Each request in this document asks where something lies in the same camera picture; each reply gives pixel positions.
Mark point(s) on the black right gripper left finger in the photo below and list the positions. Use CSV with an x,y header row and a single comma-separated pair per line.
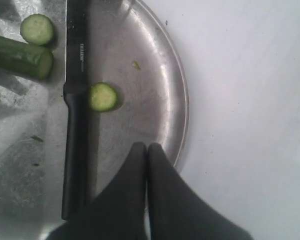
x,y
118,212

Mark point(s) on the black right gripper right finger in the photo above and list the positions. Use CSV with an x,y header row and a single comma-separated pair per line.
x,y
175,210

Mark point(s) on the black handled kitchen knife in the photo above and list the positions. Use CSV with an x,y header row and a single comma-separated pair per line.
x,y
75,94

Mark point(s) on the round steel plate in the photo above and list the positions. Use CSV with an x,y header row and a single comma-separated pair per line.
x,y
131,50

